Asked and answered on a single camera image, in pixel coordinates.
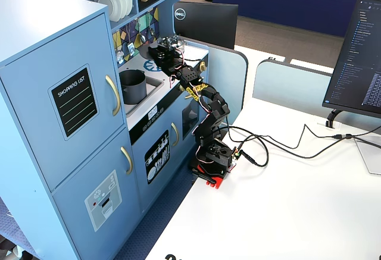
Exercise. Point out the monitor showing code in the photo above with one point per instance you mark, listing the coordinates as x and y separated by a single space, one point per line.
357 63

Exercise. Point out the fridge door with shopping list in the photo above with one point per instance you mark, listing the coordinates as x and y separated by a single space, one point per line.
29 108

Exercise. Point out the blue toy kitchen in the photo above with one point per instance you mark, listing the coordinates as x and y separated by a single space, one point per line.
44 13

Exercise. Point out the steel serving spoon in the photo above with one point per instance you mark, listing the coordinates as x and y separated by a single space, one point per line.
151 31

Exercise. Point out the black Dell monitor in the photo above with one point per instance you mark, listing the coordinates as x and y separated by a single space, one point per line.
208 25

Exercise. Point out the black red table clamp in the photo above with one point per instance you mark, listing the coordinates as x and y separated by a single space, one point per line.
208 178

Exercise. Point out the dishwasher door with rack print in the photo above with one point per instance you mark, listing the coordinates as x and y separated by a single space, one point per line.
140 182

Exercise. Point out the gray toy sink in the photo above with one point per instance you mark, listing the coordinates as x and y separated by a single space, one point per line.
154 86

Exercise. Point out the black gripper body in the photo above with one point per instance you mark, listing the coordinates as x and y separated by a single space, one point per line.
157 52

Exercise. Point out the gray cooking pot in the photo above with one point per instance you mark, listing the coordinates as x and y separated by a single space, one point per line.
134 90

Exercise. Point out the desk divider panel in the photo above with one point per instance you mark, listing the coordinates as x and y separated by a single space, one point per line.
285 84
229 78

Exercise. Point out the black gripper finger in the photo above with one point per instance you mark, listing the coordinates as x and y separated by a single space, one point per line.
163 47
157 57

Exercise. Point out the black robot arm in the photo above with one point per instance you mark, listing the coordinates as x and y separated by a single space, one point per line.
217 108

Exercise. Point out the gold stove knob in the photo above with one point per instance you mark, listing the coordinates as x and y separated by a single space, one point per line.
203 66

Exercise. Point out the steel ladle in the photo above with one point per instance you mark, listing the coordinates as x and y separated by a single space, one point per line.
143 38

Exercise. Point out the gray pot lid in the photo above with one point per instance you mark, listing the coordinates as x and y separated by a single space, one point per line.
146 52

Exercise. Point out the steel slotted spatula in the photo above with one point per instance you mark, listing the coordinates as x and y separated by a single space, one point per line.
130 48

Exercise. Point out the black monitor stand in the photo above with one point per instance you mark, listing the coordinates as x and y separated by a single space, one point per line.
331 120

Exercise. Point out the fridge door with dispenser print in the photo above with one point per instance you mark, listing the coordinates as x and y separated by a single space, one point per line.
74 188

